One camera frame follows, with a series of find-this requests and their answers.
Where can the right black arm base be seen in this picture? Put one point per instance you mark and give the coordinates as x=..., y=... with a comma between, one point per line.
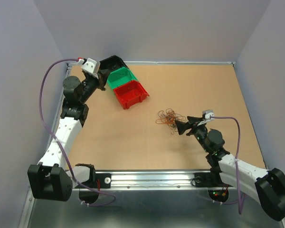
x=206, y=180

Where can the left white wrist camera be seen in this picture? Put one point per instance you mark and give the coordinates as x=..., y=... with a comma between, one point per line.
x=90, y=66

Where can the red plastic bin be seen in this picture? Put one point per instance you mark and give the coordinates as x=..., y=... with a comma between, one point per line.
x=130, y=94

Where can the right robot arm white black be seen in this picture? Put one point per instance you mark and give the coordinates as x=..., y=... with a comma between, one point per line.
x=266, y=187

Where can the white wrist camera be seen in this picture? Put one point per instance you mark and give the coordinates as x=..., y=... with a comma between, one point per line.
x=207, y=114
x=90, y=66

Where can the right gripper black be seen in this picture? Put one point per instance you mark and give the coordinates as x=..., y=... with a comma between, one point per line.
x=182, y=126

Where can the black plastic bin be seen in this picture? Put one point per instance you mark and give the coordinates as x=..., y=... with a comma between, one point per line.
x=112, y=63

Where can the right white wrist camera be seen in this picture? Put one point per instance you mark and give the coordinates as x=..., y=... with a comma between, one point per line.
x=207, y=114

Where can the green plastic bin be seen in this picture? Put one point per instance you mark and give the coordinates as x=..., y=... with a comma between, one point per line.
x=120, y=77

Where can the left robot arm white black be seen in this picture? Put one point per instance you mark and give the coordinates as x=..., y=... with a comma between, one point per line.
x=53, y=178

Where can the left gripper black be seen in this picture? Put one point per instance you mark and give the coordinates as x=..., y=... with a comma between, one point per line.
x=101, y=81

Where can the aluminium front rail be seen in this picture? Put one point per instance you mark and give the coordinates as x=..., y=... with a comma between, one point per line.
x=132, y=180

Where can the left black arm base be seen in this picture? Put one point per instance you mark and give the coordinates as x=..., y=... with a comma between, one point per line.
x=101, y=181

